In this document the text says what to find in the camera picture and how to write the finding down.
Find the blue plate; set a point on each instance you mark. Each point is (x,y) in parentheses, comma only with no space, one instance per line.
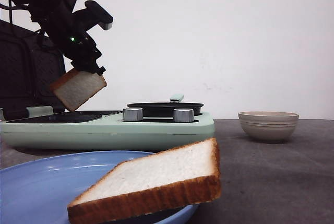
(39,191)

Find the left silver control knob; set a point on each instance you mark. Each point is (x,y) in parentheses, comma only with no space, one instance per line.
(132,114)

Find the white bread slice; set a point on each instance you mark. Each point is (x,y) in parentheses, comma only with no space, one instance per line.
(75,87)
(174,178)

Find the black frying pan green handle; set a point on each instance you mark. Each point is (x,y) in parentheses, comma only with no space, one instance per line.
(166,109)

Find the breakfast maker hinged lid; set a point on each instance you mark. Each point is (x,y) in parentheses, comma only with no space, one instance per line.
(27,70)

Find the mint green breakfast maker base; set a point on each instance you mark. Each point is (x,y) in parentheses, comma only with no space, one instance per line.
(104,130)

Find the right silver control knob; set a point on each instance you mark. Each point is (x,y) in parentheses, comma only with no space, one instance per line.
(183,115)

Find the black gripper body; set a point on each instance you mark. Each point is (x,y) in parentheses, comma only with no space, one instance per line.
(68,32)

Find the silver control knob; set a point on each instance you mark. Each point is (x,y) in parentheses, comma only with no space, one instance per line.
(132,114)
(183,115)

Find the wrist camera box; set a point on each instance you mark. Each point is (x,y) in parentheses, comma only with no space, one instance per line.
(104,19)

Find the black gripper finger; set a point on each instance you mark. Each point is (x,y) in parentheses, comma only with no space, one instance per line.
(99,70)
(74,64)

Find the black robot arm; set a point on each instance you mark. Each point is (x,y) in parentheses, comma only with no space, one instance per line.
(40,8)

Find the beige ceramic bowl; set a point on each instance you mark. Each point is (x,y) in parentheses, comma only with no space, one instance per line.
(268,126)

